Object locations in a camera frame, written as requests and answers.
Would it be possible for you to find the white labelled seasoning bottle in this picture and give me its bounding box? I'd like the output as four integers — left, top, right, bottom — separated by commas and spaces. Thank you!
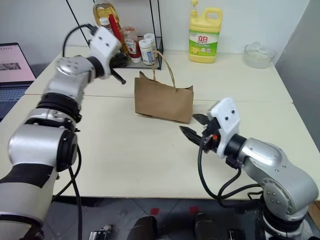
138, 39, 156, 66

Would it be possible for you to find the red ketchup bottle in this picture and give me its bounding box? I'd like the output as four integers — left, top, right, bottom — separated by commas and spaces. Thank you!
121, 26, 143, 64

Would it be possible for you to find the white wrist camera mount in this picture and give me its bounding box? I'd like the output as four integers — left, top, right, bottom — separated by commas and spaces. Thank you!
87, 25, 123, 80
207, 97, 241, 159

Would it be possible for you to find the red plastic handle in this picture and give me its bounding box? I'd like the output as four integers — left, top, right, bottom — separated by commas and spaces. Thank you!
107, 14, 124, 48

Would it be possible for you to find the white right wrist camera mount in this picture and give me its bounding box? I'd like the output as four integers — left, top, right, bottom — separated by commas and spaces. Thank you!
207, 97, 241, 159

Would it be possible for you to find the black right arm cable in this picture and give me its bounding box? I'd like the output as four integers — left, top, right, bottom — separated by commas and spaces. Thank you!
197, 143, 266, 210

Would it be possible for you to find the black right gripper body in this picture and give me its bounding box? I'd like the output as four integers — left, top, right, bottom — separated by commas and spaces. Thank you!
199, 116, 222, 155

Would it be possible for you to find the yellow detergent bottle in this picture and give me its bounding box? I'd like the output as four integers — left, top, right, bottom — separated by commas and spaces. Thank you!
188, 0, 223, 64

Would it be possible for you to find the black left elbow cable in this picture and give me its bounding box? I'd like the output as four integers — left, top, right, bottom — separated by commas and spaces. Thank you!
51, 143, 84, 240

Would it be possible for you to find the open laptop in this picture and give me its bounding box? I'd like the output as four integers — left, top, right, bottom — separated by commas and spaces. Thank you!
0, 42, 37, 122

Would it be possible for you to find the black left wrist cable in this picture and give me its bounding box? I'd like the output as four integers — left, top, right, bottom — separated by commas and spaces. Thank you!
61, 23, 98, 58

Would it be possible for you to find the dark rounded shape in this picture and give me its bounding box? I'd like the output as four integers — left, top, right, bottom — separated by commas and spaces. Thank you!
194, 212, 221, 240
129, 216, 158, 240

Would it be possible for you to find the cooking oil bottle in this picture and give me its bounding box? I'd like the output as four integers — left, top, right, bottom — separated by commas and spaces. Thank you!
92, 0, 121, 29

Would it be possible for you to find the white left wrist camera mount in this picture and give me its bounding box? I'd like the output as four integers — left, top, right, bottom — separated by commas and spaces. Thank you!
87, 25, 123, 80

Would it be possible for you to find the clear glass bowl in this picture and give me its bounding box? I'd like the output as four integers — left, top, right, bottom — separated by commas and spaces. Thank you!
243, 41, 277, 69

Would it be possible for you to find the small black metal device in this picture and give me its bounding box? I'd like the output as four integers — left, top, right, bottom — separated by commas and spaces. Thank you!
89, 224, 114, 240

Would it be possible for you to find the black wire rack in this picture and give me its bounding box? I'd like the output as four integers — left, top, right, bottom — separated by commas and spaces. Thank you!
65, 0, 165, 70

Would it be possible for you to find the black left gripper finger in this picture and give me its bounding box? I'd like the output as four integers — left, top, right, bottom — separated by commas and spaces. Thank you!
110, 68, 126, 85

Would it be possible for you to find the cardboard box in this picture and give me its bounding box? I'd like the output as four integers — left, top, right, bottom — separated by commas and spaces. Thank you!
308, 199, 320, 224

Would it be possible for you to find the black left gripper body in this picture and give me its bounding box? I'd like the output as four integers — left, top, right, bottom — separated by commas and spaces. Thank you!
109, 53, 129, 69

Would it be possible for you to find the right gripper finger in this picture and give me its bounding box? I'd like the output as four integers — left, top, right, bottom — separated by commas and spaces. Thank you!
192, 113, 210, 127
179, 125, 205, 146

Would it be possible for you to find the brown paper bag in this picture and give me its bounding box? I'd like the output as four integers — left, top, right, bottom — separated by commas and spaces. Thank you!
133, 50, 195, 125

